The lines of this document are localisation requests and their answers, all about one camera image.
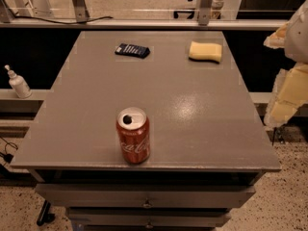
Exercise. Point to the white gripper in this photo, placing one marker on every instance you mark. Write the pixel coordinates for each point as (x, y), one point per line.
(298, 38)

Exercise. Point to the red coca-cola can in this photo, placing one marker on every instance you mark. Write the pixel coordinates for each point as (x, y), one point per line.
(132, 125)

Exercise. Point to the yellow sponge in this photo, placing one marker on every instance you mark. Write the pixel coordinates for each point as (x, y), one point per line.
(205, 51)

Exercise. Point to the dark blue snack packet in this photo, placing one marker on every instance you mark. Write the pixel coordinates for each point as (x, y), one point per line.
(132, 50)

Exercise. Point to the grey drawer cabinet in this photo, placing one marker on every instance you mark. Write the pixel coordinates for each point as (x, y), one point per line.
(147, 205)

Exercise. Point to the white pump bottle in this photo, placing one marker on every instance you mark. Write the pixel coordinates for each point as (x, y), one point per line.
(18, 84)

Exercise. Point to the metal frame post right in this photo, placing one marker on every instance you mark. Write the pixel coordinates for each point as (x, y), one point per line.
(204, 11)

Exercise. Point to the metal frame post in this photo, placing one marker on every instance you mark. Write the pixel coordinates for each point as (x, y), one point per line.
(81, 11)
(204, 11)

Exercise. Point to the metal frame post left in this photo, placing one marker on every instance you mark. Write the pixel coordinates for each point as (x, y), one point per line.
(81, 11)

